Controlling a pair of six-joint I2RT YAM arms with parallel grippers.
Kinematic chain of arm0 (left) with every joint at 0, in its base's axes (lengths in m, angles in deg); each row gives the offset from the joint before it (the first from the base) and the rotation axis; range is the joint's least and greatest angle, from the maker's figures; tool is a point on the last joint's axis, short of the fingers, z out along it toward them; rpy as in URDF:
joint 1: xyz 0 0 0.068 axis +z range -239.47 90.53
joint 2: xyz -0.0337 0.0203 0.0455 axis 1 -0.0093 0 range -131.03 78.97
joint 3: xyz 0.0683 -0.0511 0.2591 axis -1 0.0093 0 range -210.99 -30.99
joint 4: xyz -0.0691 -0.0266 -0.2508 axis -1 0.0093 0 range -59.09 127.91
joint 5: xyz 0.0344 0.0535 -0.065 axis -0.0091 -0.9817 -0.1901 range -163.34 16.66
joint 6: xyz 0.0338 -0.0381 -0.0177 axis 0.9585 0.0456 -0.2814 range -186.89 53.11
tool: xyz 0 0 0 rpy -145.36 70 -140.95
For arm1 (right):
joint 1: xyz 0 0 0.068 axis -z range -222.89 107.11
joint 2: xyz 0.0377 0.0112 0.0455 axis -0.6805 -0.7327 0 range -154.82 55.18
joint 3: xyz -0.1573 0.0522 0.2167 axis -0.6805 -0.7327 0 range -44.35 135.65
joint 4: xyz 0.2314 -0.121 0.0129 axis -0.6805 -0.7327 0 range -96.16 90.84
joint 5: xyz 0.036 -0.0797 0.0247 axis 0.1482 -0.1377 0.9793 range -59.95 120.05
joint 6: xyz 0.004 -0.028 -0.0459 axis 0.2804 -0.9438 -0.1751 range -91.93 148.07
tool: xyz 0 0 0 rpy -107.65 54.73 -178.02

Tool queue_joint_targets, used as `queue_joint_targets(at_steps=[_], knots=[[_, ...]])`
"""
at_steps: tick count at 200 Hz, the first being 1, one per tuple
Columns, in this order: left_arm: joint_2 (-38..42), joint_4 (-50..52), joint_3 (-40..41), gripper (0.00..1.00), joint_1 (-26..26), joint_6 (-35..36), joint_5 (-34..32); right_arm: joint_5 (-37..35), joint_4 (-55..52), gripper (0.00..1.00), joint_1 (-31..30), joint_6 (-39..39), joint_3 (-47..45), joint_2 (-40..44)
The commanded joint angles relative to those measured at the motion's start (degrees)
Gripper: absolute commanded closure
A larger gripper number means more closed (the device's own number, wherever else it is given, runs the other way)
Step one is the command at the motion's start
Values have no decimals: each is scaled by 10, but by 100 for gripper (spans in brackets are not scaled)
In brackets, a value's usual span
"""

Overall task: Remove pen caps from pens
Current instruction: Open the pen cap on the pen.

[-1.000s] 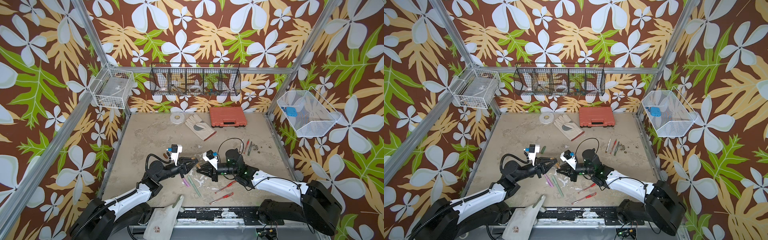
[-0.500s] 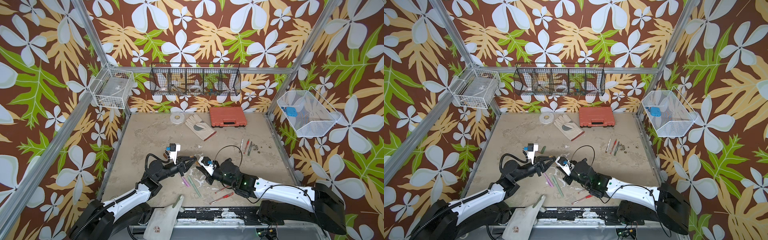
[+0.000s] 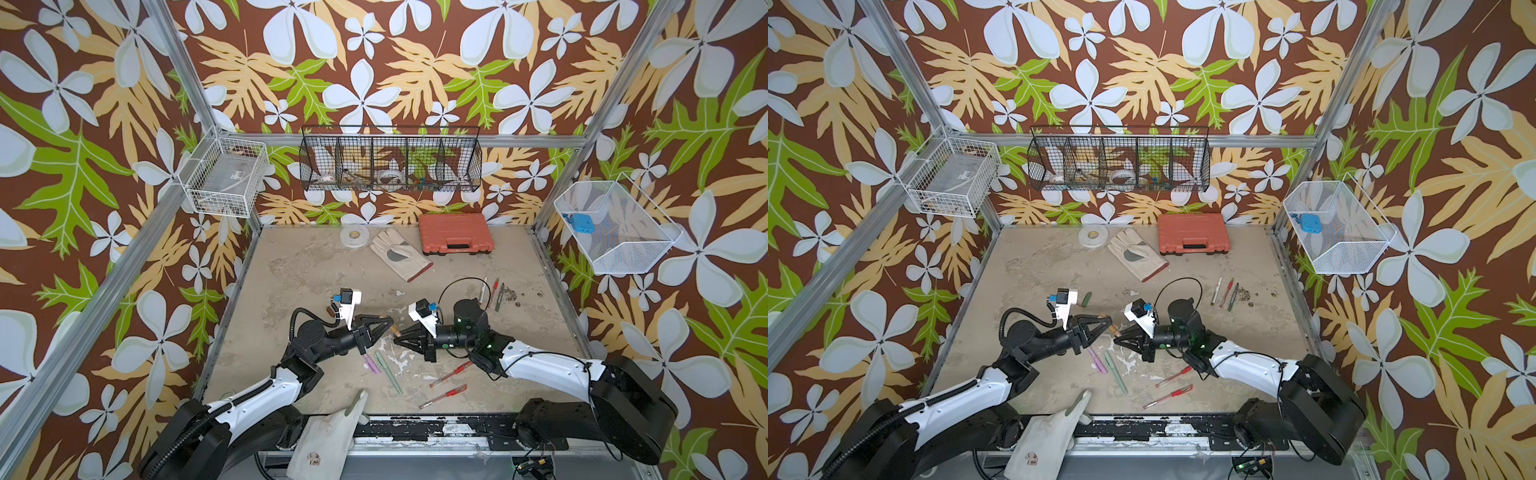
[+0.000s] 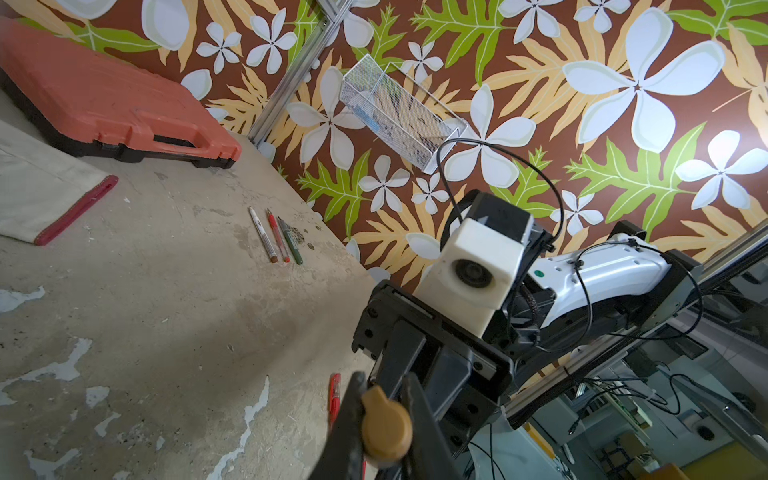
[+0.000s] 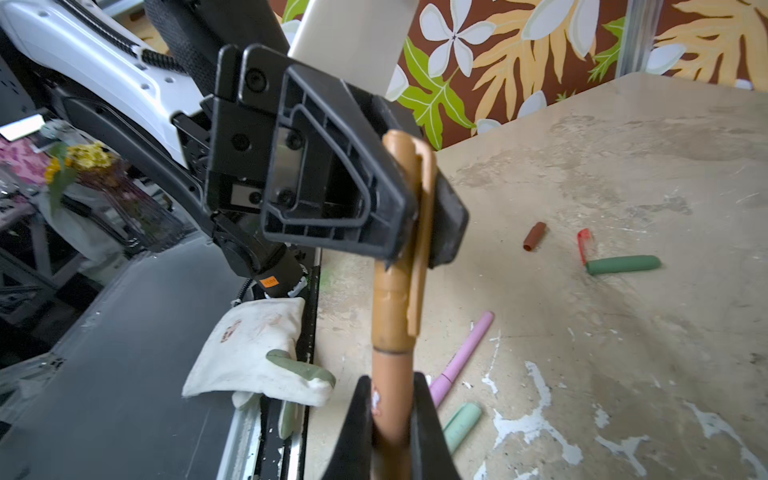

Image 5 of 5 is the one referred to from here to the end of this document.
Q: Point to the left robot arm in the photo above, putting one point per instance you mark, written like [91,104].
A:
[73,60]

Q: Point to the light green pen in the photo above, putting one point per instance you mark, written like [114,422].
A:
[461,424]

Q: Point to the brown pen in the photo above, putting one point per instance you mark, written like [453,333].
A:
[391,406]

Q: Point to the dark red marker cap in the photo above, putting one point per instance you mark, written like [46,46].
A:
[534,236]

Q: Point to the red pen cap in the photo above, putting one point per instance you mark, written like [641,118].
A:
[586,245]

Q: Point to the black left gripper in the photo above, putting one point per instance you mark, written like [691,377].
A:
[297,145]

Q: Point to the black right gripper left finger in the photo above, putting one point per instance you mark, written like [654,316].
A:
[351,458]

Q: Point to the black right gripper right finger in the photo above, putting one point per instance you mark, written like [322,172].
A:
[430,456]

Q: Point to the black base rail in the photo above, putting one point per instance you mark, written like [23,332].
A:
[294,382]

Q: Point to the pink pen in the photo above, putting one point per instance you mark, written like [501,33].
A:
[443,383]

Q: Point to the aluminium frame post left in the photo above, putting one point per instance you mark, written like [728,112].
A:
[640,27]

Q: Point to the white green glove front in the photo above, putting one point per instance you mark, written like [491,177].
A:
[232,357]

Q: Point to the dark green pen cap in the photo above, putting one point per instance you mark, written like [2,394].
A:
[623,264]

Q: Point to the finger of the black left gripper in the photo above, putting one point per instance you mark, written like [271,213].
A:
[451,216]

